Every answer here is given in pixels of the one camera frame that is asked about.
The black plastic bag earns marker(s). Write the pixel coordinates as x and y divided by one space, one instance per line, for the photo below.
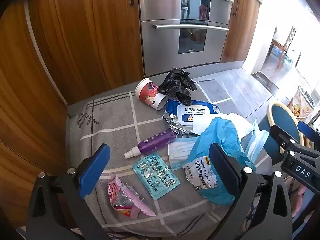
177 82

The red and white paper cup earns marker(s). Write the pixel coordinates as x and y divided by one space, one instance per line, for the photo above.
150 93

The narrow wooden cabinet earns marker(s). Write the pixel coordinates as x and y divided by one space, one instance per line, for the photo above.
240 30

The blue bin with cream rim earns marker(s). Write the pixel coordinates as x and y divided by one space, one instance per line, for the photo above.
282 115

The grey plaid mat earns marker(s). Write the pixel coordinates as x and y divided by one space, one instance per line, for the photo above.
112 130

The blue face mask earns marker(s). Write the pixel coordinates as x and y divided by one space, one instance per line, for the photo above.
255 142
177 152

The teal blister pack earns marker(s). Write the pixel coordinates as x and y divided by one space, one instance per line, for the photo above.
155 177

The pink snack wrapper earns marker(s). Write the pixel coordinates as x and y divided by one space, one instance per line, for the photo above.
120 195

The wide wooden cabinet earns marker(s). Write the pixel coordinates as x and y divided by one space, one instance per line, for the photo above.
87 30

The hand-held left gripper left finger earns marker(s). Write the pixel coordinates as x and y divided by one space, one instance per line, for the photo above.
95 167

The clear lined waste bin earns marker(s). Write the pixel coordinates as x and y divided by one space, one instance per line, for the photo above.
301 105

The blue wet wipes pack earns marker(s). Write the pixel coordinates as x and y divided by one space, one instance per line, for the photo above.
192 112

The purple spray bottle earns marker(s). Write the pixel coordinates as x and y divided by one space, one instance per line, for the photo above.
155 141

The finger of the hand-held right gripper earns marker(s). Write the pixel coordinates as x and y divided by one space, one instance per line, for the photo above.
281 136
310 132

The large white tissue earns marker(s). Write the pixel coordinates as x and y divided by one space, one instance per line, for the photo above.
232 122

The stainless steel oven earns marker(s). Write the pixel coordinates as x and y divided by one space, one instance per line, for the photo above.
162 42

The wooden chair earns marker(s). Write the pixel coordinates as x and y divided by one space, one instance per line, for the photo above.
287 45

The silver foil packet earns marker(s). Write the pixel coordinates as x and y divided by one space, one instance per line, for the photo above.
175 127

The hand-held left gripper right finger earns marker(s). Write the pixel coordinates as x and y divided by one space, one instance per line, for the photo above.
222 167

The blue courier bag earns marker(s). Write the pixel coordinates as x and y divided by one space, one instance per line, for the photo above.
220 135

